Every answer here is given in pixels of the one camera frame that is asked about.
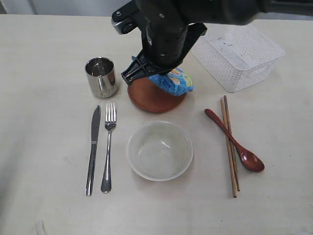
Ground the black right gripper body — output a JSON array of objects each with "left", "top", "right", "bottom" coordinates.
[{"left": 121, "top": 14, "right": 207, "bottom": 85}]

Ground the blue chips snack bag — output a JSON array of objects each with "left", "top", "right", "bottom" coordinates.
[{"left": 148, "top": 68, "right": 194, "bottom": 96}]

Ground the brown round plate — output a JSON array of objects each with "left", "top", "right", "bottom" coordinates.
[{"left": 127, "top": 78, "right": 186, "bottom": 114}]

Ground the shiny steel cup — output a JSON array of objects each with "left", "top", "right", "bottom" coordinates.
[{"left": 85, "top": 57, "right": 118, "bottom": 98}]

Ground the white plastic perforated basket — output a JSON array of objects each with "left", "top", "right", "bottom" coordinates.
[{"left": 191, "top": 24, "right": 285, "bottom": 93}]

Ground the silver metal fork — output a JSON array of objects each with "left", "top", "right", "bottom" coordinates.
[{"left": 101, "top": 102, "right": 117, "bottom": 193}]

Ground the silver table knife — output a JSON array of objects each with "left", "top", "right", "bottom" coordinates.
[{"left": 86, "top": 105, "right": 101, "bottom": 196}]

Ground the white speckled ceramic bowl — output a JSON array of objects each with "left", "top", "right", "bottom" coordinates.
[{"left": 126, "top": 120, "right": 194, "bottom": 182}]

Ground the brown wooden spoon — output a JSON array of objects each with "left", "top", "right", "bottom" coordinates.
[{"left": 204, "top": 109, "right": 265, "bottom": 172}]

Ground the wooden chopstick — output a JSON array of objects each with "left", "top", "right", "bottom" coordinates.
[
  {"left": 221, "top": 99, "right": 237, "bottom": 198},
  {"left": 224, "top": 95, "right": 240, "bottom": 191}
]

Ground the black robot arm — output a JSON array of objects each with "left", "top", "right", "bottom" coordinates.
[{"left": 112, "top": 0, "right": 266, "bottom": 85}]

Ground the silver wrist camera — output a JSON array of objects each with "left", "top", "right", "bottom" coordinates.
[{"left": 111, "top": 0, "right": 145, "bottom": 35}]

